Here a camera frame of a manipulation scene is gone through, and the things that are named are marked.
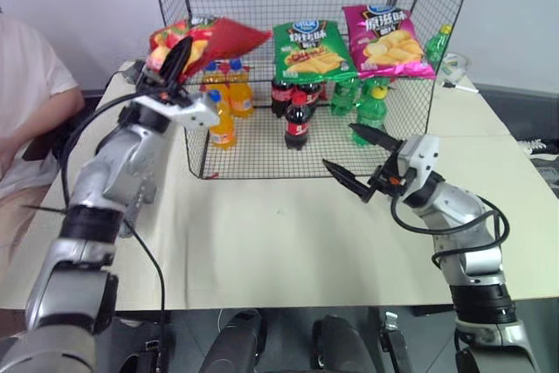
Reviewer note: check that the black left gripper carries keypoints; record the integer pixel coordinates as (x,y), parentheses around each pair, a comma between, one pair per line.
(155,84)

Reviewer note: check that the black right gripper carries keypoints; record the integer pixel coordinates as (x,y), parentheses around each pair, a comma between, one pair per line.
(386,181)

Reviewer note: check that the red chip bag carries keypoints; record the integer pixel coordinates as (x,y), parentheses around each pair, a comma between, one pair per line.
(227,41)

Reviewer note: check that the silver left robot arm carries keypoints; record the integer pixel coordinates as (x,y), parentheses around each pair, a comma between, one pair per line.
(118,150)

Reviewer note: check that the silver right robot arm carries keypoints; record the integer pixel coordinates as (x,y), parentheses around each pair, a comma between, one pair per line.
(458,202)

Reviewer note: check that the orange soda bottle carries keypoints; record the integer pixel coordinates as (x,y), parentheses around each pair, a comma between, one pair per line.
(241,100)
(211,78)
(223,128)

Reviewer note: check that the green soda bottle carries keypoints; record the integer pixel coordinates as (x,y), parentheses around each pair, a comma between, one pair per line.
(436,45)
(342,98)
(379,82)
(370,113)

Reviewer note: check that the cola bottle red cap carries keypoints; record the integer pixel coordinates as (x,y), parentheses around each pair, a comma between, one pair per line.
(279,98)
(298,126)
(315,92)

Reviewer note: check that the magenta chip bag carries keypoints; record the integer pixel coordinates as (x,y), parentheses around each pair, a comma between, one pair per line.
(388,45)

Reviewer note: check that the black and white marker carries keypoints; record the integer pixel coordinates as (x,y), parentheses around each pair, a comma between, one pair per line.
(458,87)

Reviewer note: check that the green chip bag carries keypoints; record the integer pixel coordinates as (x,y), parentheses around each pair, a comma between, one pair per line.
(310,50)

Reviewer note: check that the clear plastic container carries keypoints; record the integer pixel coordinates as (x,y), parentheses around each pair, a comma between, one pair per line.
(456,65)

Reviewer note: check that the person in white shirt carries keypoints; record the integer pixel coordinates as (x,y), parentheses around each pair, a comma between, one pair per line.
(30,84)

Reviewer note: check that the white ribbed object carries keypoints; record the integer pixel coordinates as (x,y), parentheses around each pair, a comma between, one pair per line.
(533,145)

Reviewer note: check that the dark rounded shape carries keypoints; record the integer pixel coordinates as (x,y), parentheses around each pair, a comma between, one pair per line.
(233,342)
(340,347)

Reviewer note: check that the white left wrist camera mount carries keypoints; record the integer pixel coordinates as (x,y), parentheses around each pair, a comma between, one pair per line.
(196,115)

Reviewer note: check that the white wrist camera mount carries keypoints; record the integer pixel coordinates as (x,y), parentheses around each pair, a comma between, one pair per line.
(421,154)
(196,115)

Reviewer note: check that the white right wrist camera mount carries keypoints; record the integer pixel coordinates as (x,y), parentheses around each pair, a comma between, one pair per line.
(421,154)

